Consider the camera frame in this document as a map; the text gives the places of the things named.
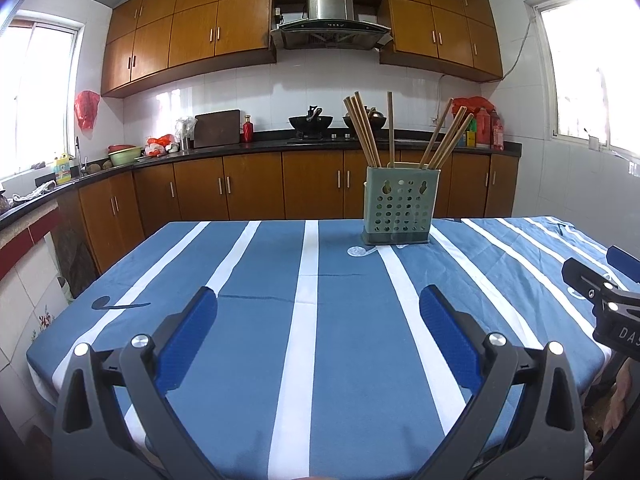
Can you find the green plastic basin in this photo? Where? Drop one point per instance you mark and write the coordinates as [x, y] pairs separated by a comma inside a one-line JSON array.
[[125, 156]]

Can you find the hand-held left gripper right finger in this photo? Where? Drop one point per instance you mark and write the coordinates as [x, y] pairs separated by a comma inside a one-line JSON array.
[[450, 345]]

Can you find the blue striped tablecloth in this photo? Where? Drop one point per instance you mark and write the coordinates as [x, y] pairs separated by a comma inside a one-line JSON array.
[[250, 270]]

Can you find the crumpled white plastic bag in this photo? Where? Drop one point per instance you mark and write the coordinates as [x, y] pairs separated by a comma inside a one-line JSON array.
[[185, 127]]

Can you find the window with white frame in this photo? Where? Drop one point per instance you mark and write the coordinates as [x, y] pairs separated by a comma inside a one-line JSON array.
[[35, 95], [585, 70]]

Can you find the wooden wall cabinet row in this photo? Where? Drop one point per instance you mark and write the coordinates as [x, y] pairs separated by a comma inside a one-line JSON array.
[[190, 30], [440, 25]]

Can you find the steel sink faucet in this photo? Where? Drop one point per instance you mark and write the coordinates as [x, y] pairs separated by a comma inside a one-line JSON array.
[[79, 157]]

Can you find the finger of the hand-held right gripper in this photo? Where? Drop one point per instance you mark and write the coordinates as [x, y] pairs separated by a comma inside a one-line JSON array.
[[625, 265], [587, 282]]

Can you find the red glass bottle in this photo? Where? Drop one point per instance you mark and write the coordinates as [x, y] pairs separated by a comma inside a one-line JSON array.
[[247, 131]]

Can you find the wooden chopstick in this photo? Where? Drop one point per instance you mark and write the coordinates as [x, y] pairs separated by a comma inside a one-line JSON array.
[[369, 125], [358, 130], [366, 130], [457, 142], [362, 130], [454, 140], [390, 130], [450, 135], [438, 130]]

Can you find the hanging red plastic bag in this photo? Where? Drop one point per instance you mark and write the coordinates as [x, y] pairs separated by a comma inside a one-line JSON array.
[[87, 110]]

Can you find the wooden base cabinets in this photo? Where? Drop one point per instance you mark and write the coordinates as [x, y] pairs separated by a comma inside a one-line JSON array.
[[250, 185]]

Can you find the yellow detergent bottle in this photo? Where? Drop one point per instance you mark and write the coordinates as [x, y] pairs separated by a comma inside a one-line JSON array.
[[62, 170]]

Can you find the dark mesh sack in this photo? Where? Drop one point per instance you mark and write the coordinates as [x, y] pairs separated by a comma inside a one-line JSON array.
[[75, 260]]

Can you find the black kitchen countertop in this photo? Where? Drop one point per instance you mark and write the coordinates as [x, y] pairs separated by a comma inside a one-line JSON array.
[[270, 146]]

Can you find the red and white plastic bag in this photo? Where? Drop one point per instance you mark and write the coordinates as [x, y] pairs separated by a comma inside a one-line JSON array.
[[160, 144]]

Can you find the dark wooden cutting board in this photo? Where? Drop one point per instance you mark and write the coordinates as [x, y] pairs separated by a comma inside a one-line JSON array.
[[217, 129]]

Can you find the black pot with lid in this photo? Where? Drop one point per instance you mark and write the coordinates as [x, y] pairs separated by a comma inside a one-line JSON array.
[[377, 120]]

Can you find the person's right forearm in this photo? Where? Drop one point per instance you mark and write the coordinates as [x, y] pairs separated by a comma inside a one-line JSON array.
[[625, 390]]

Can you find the red plastic basin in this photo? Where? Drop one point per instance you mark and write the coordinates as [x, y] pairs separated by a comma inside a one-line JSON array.
[[120, 148]]

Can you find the black gas stove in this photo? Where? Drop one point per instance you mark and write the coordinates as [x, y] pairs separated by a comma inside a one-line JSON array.
[[320, 137]]

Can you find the black wok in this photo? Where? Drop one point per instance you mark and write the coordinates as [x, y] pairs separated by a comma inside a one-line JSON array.
[[310, 121]]

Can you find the yellow and green box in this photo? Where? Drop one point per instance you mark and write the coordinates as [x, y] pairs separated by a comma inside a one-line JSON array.
[[470, 139]]

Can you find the tall red plastic bottle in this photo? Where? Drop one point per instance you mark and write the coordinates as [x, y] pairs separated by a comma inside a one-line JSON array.
[[483, 130], [497, 132]]

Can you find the steel range hood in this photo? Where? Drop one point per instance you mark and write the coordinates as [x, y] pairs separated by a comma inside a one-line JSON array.
[[330, 20]]

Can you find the green perforated utensil holder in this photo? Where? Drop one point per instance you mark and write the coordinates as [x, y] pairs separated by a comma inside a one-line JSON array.
[[400, 205]]

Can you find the white wall junction box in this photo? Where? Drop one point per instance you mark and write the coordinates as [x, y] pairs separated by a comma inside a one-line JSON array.
[[593, 143]]

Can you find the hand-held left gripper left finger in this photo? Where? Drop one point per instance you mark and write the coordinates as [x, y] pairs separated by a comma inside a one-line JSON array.
[[190, 340]]

